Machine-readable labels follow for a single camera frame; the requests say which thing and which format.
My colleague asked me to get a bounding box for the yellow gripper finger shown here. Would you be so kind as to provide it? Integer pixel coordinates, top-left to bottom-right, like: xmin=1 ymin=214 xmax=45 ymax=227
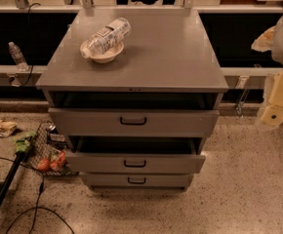
xmin=255 ymin=69 xmax=283 ymax=131
xmin=251 ymin=26 xmax=275 ymax=53

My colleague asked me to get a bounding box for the clear plastic bottle with label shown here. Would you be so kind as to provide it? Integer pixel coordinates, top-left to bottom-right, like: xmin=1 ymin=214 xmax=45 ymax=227
xmin=80 ymin=18 xmax=131 ymax=59

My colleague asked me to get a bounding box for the white paper bowl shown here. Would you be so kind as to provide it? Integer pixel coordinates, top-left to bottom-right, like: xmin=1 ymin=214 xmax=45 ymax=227
xmin=80 ymin=42 xmax=124 ymax=63

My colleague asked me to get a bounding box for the small clear water bottle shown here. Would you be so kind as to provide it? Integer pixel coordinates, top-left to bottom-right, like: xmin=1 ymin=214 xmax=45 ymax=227
xmin=9 ymin=42 xmax=29 ymax=72

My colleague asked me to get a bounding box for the grey drawer cabinet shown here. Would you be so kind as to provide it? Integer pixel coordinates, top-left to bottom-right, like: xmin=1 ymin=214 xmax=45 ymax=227
xmin=35 ymin=7 xmax=229 ymax=192

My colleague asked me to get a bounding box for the middle grey drawer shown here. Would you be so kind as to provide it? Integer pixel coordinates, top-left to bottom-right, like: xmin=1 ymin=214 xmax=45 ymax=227
xmin=66 ymin=137 xmax=206 ymax=175

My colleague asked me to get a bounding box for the grey drawer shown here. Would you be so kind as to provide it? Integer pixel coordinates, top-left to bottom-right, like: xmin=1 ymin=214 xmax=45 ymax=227
xmin=49 ymin=108 xmax=219 ymax=137
xmin=79 ymin=173 xmax=193 ymax=188
xmin=66 ymin=137 xmax=206 ymax=175

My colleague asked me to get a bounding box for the bottom grey drawer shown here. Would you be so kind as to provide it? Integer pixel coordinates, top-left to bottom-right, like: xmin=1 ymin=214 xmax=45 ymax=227
xmin=79 ymin=173 xmax=193 ymax=188

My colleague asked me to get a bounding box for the top grey drawer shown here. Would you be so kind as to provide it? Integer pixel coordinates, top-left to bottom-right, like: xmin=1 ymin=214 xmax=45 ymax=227
xmin=49 ymin=108 xmax=219 ymax=137

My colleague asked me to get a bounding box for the red tomato toy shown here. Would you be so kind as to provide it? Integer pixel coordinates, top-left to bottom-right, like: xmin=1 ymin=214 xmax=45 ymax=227
xmin=38 ymin=159 xmax=51 ymax=173

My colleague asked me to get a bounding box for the green snack bag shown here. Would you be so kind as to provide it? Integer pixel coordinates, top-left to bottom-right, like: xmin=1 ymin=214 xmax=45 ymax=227
xmin=13 ymin=132 xmax=36 ymax=154

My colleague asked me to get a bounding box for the black metal pole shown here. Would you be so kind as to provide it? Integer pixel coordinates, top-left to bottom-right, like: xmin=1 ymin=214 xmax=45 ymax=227
xmin=0 ymin=153 xmax=25 ymax=207

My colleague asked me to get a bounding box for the crumpled brown paper bag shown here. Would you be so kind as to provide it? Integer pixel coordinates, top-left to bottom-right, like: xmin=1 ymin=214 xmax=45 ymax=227
xmin=0 ymin=120 xmax=17 ymax=137

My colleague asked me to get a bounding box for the black hanging cable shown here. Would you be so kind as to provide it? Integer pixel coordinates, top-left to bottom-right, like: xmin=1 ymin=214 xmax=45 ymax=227
xmin=19 ymin=2 xmax=42 ymax=87

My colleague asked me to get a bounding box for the wire mesh basket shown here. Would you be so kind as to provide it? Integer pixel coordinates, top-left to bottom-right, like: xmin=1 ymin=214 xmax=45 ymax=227
xmin=27 ymin=121 xmax=67 ymax=169

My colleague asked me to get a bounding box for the black floor cable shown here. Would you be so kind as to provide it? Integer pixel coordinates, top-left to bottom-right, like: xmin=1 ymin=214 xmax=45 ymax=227
xmin=0 ymin=138 xmax=76 ymax=234

